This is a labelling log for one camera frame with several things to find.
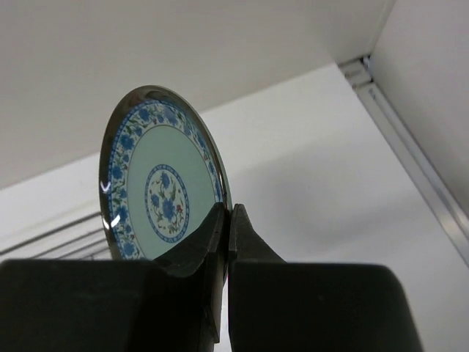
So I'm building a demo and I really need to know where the blue floral ceramic plate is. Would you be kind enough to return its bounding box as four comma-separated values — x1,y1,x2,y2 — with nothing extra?
99,85,232,260

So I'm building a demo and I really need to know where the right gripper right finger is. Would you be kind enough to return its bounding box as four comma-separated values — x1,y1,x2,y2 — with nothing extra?
227,203,469,352

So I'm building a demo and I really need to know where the aluminium side rail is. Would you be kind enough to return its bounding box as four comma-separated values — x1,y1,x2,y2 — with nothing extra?
339,56,468,264

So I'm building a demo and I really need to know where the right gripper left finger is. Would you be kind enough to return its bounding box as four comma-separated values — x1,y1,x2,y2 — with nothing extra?
1,203,224,351

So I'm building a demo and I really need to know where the metal wire dish rack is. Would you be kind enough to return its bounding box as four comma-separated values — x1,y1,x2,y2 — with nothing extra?
1,212,110,260

